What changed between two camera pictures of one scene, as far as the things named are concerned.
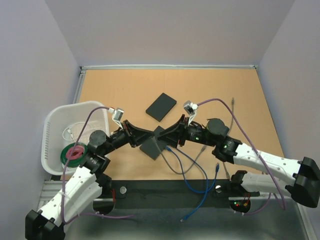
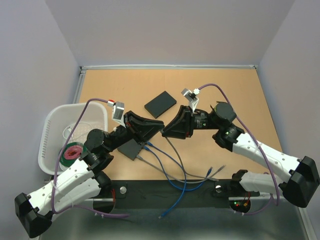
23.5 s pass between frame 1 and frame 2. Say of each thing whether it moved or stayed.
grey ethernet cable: moved
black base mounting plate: stayed
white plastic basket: stayed
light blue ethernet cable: moved
